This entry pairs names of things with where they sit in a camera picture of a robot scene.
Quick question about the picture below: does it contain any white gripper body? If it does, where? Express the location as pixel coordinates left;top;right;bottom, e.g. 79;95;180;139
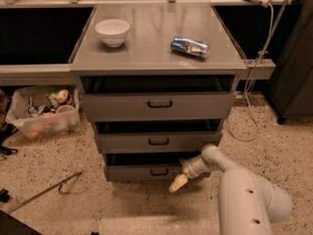
181;157;205;179

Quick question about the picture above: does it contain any crushed blue drink can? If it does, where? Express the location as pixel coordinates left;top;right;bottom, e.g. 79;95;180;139
170;36;209;60

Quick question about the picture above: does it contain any grey side shelf rail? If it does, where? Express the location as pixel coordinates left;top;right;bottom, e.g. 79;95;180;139
239;59;276;80

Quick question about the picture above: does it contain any white ceramic bowl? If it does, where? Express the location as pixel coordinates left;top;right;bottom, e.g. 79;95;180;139
95;20;130;47

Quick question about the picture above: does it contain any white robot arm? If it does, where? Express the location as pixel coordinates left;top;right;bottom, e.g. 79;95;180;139
169;144;292;235

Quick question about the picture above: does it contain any dark grey rolling cabinet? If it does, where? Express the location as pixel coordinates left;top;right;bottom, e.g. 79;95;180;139
265;0;313;124

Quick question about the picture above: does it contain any grey top drawer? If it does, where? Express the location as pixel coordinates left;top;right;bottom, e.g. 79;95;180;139
81;92;236;121

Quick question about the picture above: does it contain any black object bottom left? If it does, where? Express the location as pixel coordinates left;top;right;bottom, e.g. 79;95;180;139
0;211;41;235

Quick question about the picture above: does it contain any white power cable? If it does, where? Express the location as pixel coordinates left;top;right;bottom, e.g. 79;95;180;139
227;2;275;143

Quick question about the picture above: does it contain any metal rod with hook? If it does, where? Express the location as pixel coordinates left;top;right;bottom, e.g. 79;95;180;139
7;171;83;214

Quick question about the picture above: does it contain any grey middle drawer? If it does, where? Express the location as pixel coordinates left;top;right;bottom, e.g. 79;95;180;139
95;131;222;154

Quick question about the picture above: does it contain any grey drawer cabinet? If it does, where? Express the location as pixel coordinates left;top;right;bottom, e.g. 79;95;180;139
67;2;247;181

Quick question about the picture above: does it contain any clear plastic storage bin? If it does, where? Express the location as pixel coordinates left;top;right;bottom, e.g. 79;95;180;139
6;85;80;138

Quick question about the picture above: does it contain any grey drawer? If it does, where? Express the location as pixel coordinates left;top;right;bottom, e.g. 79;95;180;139
81;92;236;121
104;151;200;182
95;131;222;154

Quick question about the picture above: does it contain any grey bottom drawer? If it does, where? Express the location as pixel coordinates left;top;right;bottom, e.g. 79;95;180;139
104;151;200;182

